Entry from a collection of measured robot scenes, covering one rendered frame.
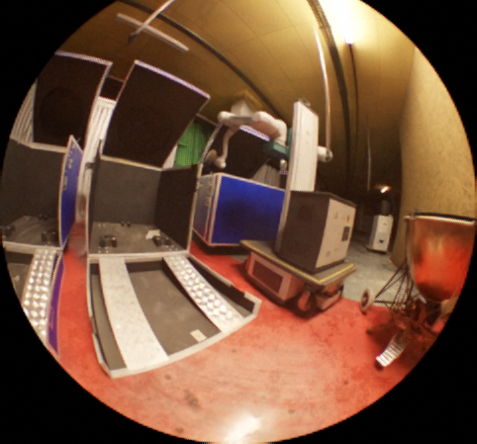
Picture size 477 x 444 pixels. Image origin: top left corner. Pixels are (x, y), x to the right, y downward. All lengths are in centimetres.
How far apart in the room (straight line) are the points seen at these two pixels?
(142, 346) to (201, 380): 28
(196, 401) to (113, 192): 206
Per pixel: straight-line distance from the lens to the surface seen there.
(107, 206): 216
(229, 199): 177
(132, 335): 85
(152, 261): 135
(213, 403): 73
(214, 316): 98
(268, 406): 77
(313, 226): 105
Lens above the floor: 70
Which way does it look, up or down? 2 degrees down
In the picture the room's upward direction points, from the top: 10 degrees clockwise
